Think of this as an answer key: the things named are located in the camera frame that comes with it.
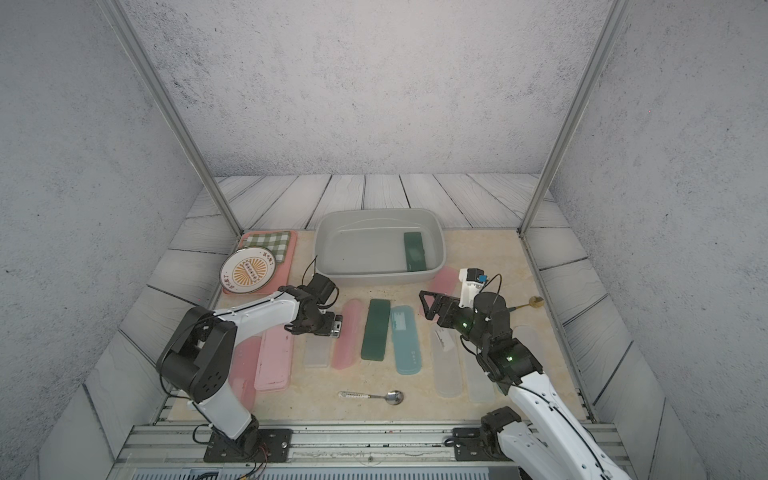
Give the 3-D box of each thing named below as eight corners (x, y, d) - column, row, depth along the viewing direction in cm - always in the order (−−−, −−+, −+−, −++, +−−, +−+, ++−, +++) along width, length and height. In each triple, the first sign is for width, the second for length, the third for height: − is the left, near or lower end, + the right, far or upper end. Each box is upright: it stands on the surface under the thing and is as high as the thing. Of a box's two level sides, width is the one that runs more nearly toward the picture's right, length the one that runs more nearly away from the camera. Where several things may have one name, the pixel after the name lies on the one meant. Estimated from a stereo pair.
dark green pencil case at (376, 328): (360, 358, 90) (359, 355, 88) (370, 301, 103) (370, 298, 101) (383, 361, 89) (383, 358, 88) (391, 303, 102) (391, 299, 101)
